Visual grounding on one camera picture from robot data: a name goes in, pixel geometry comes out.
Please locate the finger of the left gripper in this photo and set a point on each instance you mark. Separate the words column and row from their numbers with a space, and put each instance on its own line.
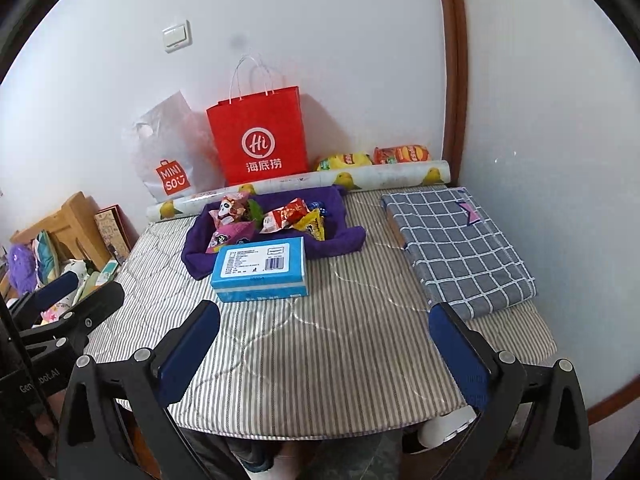
column 33, row 303
column 78, row 323

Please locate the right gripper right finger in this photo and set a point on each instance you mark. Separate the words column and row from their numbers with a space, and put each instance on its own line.
column 468, row 356

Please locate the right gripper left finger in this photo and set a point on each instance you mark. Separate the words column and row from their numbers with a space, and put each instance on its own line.
column 179, row 354

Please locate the pink yellow snack bag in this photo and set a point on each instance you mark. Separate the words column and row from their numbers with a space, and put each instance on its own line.
column 234, row 233

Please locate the pink cartoon candy pack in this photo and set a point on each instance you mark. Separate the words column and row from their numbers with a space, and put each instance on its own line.
column 232, row 208

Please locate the green snack bag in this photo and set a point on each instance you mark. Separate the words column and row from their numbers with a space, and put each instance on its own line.
column 256, row 214

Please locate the red gold snack pack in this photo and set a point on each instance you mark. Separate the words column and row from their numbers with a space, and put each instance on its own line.
column 284, row 217

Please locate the yellow triangular snack bag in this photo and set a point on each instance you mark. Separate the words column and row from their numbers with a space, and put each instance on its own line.
column 312, row 224

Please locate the small blue candy pack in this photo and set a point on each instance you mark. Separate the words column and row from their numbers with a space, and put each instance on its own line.
column 322, row 209

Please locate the purple plush toy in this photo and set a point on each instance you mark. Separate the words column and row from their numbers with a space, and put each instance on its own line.
column 22, row 269

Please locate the wooden rack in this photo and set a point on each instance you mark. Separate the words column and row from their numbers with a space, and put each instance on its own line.
column 73, row 231

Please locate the grey checked folded cloth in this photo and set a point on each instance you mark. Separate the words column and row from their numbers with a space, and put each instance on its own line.
column 458, row 253

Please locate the brown patterned book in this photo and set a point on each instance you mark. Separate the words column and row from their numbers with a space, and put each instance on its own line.
column 116, row 231

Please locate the striped quilted table cover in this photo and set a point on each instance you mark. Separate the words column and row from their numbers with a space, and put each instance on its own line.
column 351, row 358

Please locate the blue tissue box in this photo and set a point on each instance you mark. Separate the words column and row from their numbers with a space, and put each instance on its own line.
column 275, row 269

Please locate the purple towel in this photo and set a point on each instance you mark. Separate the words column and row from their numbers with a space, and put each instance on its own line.
column 341, row 239

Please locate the lemon print paper roll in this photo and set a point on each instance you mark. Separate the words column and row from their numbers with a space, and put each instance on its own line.
column 364, row 178

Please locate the white Miniso plastic bag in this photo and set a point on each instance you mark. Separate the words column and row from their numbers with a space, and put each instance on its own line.
column 172, row 151

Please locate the orange chips bag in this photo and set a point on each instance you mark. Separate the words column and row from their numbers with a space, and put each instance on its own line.
column 401, row 154

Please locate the yellow chips bag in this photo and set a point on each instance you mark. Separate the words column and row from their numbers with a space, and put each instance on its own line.
column 344, row 161

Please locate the red Haidilao paper bag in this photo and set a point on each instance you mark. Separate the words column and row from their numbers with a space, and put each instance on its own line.
column 259, row 135

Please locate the brown wooden door frame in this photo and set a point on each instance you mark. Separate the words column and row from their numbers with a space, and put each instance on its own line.
column 457, row 83

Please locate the white wall switch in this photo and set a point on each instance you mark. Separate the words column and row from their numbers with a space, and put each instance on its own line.
column 177, row 37

